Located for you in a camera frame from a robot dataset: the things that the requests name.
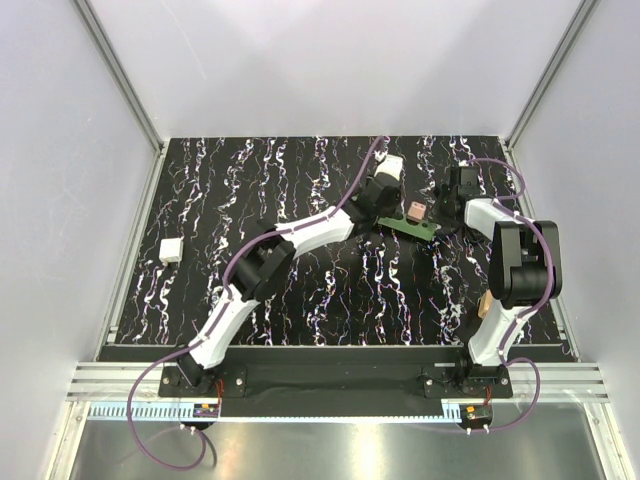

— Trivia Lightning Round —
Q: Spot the pink charger plug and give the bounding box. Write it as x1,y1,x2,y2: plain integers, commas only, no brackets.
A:
406,201,427,223

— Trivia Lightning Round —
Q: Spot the green power strip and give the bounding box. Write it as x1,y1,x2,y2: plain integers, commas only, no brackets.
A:
377,211,439,241

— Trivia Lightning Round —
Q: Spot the white charger plug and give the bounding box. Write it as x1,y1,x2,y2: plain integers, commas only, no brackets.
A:
159,238,183,266

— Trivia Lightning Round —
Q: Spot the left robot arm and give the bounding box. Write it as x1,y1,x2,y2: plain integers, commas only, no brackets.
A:
177,156,402,396

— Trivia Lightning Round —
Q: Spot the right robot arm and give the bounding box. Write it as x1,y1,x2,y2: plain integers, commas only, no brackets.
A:
435,165,562,397

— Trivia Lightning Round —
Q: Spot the marble pattern mat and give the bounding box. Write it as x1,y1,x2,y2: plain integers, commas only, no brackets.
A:
99,136,491,361

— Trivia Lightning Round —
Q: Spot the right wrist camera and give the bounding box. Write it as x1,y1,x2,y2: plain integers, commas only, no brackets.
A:
450,165,481,196

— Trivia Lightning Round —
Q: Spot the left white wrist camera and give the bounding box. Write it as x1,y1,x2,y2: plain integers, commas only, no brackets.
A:
374,154,404,181

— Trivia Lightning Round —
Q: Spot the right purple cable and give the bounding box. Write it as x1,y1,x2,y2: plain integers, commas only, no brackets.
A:
467,158,559,434

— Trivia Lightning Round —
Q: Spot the purple cable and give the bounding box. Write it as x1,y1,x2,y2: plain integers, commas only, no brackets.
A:
127,135,389,471
467,158,559,434

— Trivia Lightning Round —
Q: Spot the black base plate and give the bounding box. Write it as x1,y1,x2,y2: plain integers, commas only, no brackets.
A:
159,346,513,400

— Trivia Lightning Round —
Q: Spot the aluminium frame rail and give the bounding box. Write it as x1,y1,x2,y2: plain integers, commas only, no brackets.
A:
66,363,608,424

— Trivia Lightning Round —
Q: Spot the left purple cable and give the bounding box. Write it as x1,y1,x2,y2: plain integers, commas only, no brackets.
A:
127,135,389,471

